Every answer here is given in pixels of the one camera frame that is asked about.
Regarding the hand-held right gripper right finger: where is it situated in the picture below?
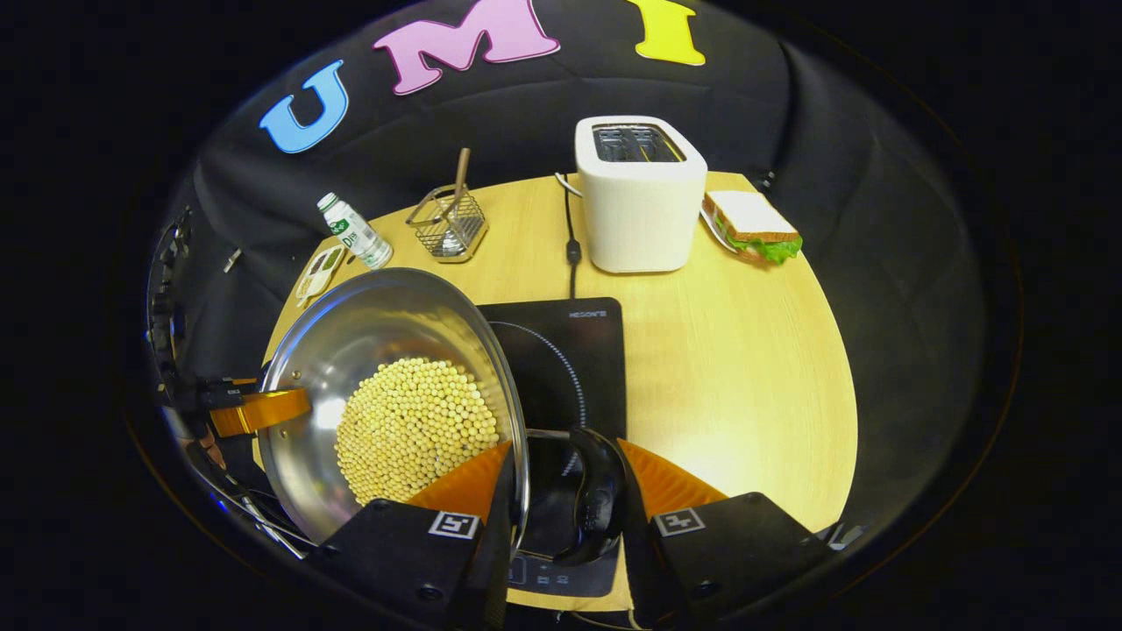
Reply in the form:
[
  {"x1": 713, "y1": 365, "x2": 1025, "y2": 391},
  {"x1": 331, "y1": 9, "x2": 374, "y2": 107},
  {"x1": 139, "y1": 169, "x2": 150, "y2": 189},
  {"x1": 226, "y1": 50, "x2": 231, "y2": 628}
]
[{"x1": 616, "y1": 438, "x2": 842, "y2": 627}]

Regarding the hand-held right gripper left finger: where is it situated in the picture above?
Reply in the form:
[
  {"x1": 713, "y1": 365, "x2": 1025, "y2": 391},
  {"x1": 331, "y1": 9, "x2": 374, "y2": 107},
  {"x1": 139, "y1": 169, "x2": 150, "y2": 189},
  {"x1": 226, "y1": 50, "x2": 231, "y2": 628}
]
[{"x1": 307, "y1": 441, "x2": 518, "y2": 631}]

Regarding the steel pot with black handle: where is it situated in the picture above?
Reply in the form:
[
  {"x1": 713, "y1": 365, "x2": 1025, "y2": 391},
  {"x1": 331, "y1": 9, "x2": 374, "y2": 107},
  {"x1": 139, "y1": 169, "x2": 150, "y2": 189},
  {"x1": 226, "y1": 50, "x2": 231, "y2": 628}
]
[{"x1": 257, "y1": 267, "x2": 628, "y2": 566}]

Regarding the black induction cooktop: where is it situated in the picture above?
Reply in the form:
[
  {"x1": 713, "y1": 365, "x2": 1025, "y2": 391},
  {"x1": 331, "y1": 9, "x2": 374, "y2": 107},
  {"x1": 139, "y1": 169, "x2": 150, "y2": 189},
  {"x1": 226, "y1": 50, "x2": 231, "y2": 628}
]
[{"x1": 478, "y1": 298, "x2": 628, "y2": 599}]

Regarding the pile of soybeans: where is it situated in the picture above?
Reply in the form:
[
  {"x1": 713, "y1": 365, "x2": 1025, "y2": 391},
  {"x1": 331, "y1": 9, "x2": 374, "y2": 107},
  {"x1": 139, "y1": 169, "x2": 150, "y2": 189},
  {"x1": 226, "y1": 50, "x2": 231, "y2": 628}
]
[{"x1": 335, "y1": 357, "x2": 501, "y2": 507}]

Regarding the divided seasoning dish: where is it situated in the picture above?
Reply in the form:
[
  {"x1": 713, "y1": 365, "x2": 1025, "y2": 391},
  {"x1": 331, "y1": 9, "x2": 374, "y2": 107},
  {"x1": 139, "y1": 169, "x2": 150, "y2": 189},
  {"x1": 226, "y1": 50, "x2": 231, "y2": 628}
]
[{"x1": 295, "y1": 245, "x2": 349, "y2": 308}]

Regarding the white bottle with green label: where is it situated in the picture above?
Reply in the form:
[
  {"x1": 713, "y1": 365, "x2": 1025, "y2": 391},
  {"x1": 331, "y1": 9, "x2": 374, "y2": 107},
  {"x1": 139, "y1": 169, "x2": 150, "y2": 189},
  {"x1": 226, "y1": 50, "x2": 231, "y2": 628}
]
[{"x1": 316, "y1": 193, "x2": 394, "y2": 270}]

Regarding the sandwich with lettuce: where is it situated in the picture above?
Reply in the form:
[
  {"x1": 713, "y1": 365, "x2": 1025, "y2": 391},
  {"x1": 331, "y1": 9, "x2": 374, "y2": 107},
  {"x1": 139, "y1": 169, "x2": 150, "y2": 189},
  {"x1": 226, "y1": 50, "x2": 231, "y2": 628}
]
[{"x1": 706, "y1": 191, "x2": 803, "y2": 266}]

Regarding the white toaster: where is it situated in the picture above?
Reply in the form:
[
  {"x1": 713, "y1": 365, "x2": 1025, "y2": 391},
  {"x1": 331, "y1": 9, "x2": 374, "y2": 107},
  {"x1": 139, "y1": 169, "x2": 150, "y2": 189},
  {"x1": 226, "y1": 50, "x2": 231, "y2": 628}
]
[{"x1": 574, "y1": 116, "x2": 708, "y2": 274}]

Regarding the black backdrop cloth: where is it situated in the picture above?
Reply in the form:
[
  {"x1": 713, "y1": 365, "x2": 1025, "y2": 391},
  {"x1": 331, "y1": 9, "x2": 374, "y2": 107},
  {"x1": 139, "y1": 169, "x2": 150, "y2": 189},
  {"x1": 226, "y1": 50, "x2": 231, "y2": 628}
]
[{"x1": 145, "y1": 0, "x2": 1022, "y2": 562}]

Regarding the wire utensil holder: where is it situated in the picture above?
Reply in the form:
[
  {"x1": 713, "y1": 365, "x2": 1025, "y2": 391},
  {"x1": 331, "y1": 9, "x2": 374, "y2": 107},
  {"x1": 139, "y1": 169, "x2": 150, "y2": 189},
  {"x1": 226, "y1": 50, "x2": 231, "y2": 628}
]
[{"x1": 406, "y1": 184, "x2": 489, "y2": 264}]

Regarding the black power cable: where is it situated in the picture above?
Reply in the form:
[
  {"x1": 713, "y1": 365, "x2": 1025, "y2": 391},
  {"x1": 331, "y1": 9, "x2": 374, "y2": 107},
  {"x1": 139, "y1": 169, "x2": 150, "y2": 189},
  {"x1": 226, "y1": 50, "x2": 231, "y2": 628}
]
[{"x1": 561, "y1": 174, "x2": 581, "y2": 301}]

